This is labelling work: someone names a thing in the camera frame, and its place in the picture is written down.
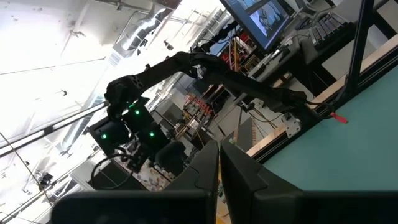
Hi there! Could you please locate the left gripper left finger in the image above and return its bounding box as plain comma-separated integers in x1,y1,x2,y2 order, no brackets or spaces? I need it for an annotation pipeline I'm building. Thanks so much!
164,139,220,192

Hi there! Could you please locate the desk computer monitor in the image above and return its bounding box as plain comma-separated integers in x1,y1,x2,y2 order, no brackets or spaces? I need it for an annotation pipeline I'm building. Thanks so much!
219,0,292,54

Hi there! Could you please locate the red clip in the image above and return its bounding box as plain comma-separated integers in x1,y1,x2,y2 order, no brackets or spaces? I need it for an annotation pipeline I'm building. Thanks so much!
329,111,348,125

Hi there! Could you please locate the black aluminium table frame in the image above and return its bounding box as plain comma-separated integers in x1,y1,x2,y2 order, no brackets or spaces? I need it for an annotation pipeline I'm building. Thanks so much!
248,0,398,164

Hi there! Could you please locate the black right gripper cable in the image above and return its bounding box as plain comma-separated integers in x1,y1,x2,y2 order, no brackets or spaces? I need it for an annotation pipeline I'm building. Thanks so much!
90,152,134,190

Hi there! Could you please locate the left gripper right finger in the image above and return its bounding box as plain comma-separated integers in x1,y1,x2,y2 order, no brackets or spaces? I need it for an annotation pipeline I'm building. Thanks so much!
220,141,305,224

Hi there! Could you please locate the floral patterned panel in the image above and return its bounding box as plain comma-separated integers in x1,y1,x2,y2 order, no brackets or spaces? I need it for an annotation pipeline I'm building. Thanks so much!
114,155,175,191

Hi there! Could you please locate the black computer keyboard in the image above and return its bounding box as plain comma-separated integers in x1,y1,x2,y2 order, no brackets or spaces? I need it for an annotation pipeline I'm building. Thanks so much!
306,11,354,52

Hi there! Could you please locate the green table mat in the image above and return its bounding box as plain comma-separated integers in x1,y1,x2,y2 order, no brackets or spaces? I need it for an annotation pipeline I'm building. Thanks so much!
262,67,398,191

